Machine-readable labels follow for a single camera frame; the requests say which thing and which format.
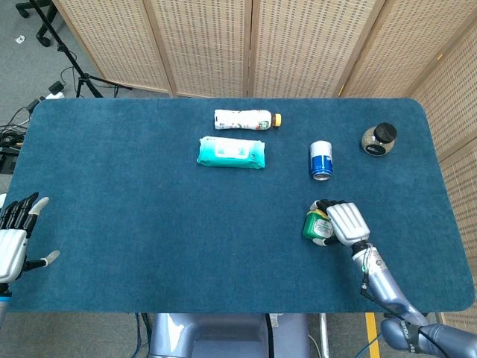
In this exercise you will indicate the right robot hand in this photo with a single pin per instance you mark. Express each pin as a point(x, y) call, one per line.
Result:
point(348, 223)

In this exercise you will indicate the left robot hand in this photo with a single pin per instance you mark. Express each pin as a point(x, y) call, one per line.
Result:
point(11, 246)

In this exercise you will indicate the green tub with yellow lid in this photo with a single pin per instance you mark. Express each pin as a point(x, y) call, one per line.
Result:
point(311, 225)

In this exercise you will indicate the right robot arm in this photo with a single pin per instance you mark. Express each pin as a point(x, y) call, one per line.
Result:
point(384, 283)

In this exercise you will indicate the blue and white can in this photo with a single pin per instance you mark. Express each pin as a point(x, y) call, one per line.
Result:
point(321, 158)

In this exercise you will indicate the glass jar with black lid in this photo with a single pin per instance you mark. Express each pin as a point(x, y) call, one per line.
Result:
point(376, 143)

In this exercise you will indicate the green wet wipes pack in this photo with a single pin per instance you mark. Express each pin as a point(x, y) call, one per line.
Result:
point(231, 153)

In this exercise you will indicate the blue table cloth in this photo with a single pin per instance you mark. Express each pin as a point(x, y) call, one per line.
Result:
point(149, 223)

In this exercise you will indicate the white bottle with yellow cap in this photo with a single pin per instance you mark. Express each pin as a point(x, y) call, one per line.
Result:
point(242, 119)

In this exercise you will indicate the white power strip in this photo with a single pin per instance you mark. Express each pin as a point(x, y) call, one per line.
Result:
point(56, 89)

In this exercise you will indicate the grey-blue robot torso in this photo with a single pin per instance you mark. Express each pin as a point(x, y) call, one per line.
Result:
point(223, 335)

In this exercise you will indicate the black tripod stand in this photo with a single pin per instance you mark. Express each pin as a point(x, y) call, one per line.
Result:
point(82, 77)

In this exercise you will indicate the black office chair base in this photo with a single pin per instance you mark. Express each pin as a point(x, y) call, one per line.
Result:
point(44, 37)

